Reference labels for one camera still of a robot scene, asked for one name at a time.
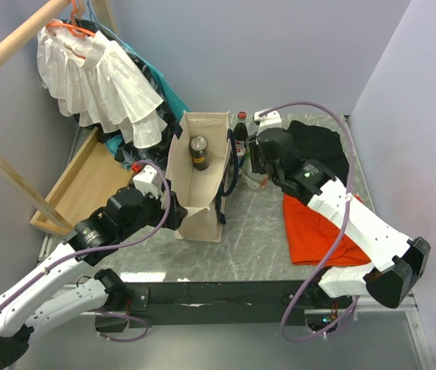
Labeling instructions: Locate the black folded garment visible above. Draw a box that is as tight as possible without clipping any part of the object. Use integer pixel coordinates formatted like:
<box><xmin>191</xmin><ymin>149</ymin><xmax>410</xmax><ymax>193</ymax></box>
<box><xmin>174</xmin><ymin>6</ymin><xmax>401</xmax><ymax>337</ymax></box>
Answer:
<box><xmin>287</xmin><ymin>120</ymin><xmax>349</xmax><ymax>185</ymax></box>

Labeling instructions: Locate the green glass bottle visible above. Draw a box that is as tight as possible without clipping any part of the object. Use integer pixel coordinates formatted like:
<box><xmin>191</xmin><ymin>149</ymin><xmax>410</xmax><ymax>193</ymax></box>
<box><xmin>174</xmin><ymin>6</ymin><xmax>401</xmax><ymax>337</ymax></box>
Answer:
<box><xmin>243</xmin><ymin>147</ymin><xmax>251</xmax><ymax>167</ymax></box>

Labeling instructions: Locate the beige canvas tote bag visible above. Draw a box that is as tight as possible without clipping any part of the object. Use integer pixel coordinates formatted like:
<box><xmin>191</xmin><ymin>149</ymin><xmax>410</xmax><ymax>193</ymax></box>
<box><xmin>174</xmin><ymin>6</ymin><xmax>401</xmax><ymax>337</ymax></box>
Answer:
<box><xmin>166</xmin><ymin>112</ymin><xmax>231</xmax><ymax>243</ymax></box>

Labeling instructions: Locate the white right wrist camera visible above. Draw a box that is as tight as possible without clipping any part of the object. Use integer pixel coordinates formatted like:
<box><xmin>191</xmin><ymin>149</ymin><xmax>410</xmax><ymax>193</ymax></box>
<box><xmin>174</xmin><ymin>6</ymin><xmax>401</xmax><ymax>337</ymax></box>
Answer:
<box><xmin>253</xmin><ymin>109</ymin><xmax>283</xmax><ymax>134</ymax></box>

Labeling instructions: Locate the wooden rack base tray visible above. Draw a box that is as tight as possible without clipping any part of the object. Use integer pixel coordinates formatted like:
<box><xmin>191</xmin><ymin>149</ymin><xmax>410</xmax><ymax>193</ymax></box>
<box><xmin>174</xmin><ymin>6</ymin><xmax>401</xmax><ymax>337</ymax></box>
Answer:
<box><xmin>30</xmin><ymin>128</ymin><xmax>132</xmax><ymax>236</ymax></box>

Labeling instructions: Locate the wooden hanging rod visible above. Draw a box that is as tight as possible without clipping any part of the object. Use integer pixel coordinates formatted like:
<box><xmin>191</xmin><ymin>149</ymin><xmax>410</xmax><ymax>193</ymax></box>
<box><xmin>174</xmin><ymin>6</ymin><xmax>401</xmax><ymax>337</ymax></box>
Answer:
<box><xmin>0</xmin><ymin>0</ymin><xmax>71</xmax><ymax>67</ymax></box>

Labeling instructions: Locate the orange clothes hanger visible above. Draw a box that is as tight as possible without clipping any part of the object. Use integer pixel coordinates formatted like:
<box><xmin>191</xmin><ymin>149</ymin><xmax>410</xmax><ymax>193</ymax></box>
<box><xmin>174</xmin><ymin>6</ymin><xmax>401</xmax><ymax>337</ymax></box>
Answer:
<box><xmin>45</xmin><ymin>0</ymin><xmax>96</xmax><ymax>39</ymax></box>

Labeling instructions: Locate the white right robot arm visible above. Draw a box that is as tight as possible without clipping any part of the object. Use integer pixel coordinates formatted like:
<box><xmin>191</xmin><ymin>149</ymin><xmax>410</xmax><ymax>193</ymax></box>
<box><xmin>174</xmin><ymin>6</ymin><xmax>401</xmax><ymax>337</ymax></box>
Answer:
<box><xmin>257</xmin><ymin>127</ymin><xmax>431</xmax><ymax>308</ymax></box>

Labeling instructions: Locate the orange folded garment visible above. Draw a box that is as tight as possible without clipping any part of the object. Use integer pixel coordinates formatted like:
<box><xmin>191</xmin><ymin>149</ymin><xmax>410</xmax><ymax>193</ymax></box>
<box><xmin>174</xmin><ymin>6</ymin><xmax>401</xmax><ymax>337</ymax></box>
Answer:
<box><xmin>283</xmin><ymin>194</ymin><xmax>371</xmax><ymax>267</ymax></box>

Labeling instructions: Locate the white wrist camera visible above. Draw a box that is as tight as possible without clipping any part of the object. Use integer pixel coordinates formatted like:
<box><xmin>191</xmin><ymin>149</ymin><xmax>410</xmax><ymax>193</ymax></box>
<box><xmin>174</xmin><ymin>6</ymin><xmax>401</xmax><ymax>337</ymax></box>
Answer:
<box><xmin>131</xmin><ymin>163</ymin><xmax>162</xmax><ymax>198</ymax></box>
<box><xmin>253</xmin><ymin>109</ymin><xmax>283</xmax><ymax>134</ymax></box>

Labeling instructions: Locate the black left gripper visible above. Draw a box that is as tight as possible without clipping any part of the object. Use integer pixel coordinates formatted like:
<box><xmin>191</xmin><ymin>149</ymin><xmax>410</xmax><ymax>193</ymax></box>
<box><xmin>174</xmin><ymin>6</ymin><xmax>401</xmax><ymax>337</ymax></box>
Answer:
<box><xmin>119</xmin><ymin>186</ymin><xmax>187</xmax><ymax>240</ymax></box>

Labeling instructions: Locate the wooden rack diagonal brace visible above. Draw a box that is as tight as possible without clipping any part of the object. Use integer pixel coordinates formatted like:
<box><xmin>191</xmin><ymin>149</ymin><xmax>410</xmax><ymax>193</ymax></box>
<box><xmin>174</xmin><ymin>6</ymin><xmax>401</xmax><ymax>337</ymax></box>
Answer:
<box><xmin>0</xmin><ymin>156</ymin><xmax>71</xmax><ymax>229</ymax></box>

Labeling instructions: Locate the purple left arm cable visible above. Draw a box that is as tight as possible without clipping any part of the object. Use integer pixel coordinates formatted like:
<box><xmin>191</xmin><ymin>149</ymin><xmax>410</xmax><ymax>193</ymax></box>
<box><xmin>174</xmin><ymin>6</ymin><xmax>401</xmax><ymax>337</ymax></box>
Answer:
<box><xmin>0</xmin><ymin>159</ymin><xmax>173</xmax><ymax>370</ymax></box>

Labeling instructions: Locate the white pleated dress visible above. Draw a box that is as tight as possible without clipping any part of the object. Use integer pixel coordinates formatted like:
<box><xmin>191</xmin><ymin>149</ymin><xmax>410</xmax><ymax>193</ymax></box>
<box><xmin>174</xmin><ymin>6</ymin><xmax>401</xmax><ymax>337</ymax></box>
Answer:
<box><xmin>35</xmin><ymin>26</ymin><xmax>168</xmax><ymax>149</ymax></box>

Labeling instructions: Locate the silver-top drink can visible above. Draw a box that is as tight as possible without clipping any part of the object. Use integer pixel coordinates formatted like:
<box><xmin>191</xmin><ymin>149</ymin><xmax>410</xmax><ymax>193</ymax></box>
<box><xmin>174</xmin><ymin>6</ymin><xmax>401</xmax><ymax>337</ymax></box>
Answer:
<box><xmin>189</xmin><ymin>136</ymin><xmax>209</xmax><ymax>171</ymax></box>

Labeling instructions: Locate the clear glass green-cap bottle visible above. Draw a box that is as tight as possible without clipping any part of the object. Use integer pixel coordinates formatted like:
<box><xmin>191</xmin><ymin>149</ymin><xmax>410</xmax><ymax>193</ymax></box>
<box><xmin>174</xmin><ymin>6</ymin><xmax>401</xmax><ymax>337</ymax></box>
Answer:
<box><xmin>243</xmin><ymin>171</ymin><xmax>268</xmax><ymax>190</ymax></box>

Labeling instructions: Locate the teal garment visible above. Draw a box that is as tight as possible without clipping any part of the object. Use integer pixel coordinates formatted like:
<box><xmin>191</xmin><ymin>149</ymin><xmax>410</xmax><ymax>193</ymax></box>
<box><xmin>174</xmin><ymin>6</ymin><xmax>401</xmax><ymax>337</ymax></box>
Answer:
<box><xmin>99</xmin><ymin>42</ymin><xmax>189</xmax><ymax>167</ymax></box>

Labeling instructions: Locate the Coca-Cola glass bottle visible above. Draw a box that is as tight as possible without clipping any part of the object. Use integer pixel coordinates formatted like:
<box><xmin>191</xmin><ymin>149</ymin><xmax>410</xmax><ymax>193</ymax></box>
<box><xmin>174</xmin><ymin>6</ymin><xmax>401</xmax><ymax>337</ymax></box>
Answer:
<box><xmin>233</xmin><ymin>111</ymin><xmax>248</xmax><ymax>146</ymax></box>

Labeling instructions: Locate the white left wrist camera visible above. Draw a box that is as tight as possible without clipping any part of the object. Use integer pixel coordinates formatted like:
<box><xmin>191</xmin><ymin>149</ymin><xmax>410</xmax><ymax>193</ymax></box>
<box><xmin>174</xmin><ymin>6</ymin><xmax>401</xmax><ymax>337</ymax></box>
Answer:
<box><xmin>131</xmin><ymin>163</ymin><xmax>162</xmax><ymax>198</ymax></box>

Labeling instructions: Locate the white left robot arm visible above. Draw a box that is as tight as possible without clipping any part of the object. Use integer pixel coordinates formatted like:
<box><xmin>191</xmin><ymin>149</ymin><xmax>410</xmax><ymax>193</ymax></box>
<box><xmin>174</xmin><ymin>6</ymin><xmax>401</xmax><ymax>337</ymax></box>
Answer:
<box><xmin>0</xmin><ymin>187</ymin><xmax>188</xmax><ymax>369</ymax></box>

